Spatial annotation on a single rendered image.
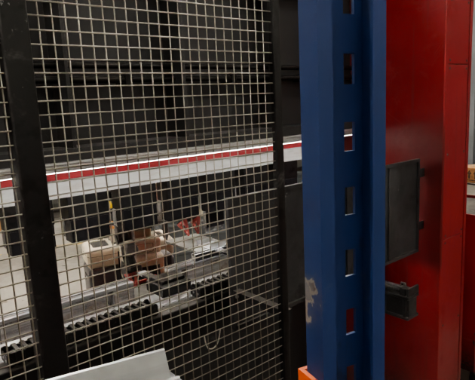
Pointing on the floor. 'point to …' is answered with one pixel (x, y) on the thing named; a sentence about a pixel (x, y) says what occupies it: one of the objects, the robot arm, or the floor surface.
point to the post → (32, 184)
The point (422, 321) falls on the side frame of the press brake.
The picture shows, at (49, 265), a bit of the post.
